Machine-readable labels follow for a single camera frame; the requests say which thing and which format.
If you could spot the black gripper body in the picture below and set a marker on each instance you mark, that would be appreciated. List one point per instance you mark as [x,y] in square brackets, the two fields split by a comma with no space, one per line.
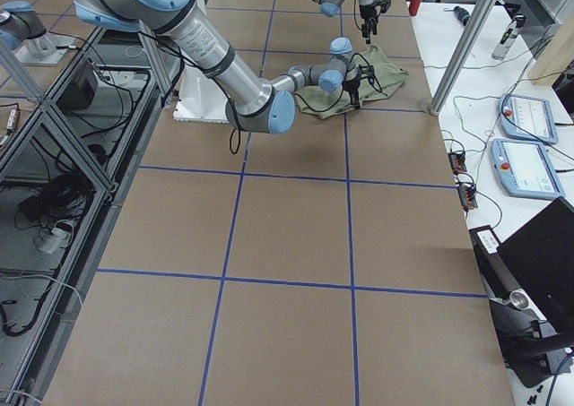
[352,84]
[367,12]

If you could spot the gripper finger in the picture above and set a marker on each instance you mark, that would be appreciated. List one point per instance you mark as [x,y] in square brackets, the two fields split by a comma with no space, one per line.
[374,26]
[355,100]
[365,32]

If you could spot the olive green long-sleeve shirt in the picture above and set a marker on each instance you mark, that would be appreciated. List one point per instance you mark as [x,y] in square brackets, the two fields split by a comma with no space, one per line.
[389,78]

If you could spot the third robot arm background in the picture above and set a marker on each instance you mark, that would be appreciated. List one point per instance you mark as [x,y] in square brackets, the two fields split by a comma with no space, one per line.
[23,31]

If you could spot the clear water bottle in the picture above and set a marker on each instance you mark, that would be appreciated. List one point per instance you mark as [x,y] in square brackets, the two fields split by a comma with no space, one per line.
[509,36]

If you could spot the brown paper table cover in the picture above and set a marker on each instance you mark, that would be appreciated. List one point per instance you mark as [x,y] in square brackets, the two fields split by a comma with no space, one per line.
[327,266]

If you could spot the far blue teach pendant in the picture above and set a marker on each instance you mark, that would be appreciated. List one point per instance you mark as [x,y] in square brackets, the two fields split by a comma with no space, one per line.
[527,118]

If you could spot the blue teach pendant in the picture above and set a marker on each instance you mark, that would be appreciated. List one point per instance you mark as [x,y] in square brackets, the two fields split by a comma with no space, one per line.
[527,118]
[525,170]

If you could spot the near blue teach pendant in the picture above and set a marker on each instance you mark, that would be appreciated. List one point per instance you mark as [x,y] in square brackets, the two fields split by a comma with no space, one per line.
[525,170]

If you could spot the black laptop computer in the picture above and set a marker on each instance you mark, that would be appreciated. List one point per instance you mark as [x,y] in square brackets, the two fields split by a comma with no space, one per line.
[539,255]

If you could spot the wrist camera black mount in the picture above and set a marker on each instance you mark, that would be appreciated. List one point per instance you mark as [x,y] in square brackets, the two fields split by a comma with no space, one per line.
[367,72]
[381,6]

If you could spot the aluminium frame post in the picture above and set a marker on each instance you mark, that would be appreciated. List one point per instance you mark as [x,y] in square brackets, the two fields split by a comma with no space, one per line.
[477,19]

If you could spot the white mast base plate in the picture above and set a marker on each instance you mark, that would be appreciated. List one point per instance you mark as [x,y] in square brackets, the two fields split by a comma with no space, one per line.
[199,99]

